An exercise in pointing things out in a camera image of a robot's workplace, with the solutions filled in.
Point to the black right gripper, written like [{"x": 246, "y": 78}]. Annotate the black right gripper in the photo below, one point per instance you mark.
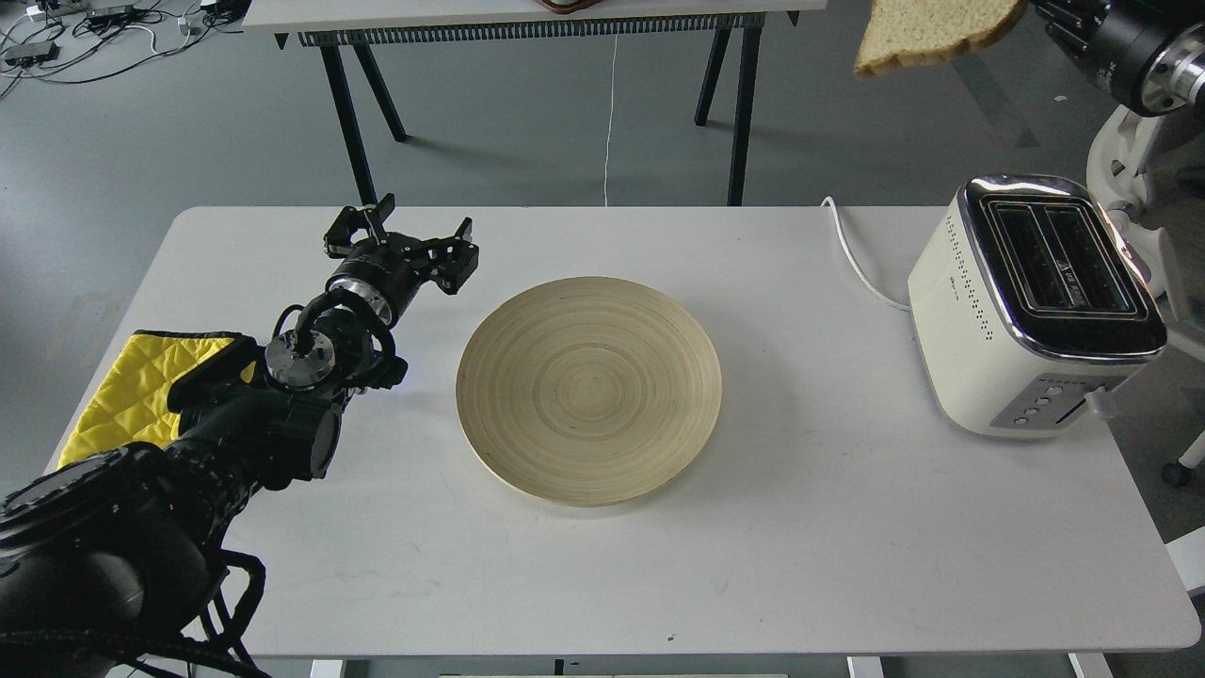
[{"x": 1117, "y": 46}]

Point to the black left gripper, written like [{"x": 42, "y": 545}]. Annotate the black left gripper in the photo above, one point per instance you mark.
[{"x": 387, "y": 270}]

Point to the slice of bread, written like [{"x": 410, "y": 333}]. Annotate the slice of bread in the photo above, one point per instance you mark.
[{"x": 902, "y": 34}]

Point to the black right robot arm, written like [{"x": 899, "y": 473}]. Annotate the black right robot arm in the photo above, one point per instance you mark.
[{"x": 1182, "y": 63}]

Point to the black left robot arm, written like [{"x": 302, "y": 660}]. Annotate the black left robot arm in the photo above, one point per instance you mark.
[{"x": 119, "y": 557}]

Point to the cream chrome toaster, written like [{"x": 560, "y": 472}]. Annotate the cream chrome toaster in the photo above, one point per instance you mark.
[{"x": 1027, "y": 307}]

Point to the white office chair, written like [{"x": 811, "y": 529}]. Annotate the white office chair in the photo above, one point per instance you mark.
[{"x": 1118, "y": 176}]

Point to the white background table black legs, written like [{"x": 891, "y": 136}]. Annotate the white background table black legs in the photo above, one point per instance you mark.
[{"x": 332, "y": 26}]

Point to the round wooden plate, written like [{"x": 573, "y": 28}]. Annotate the round wooden plate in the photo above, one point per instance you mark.
[{"x": 589, "y": 391}]

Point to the brown object on background table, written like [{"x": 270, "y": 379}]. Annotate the brown object on background table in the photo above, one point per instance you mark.
[{"x": 566, "y": 6}]

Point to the yellow quilted cloth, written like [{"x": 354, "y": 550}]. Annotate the yellow quilted cloth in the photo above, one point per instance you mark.
[{"x": 131, "y": 403}]

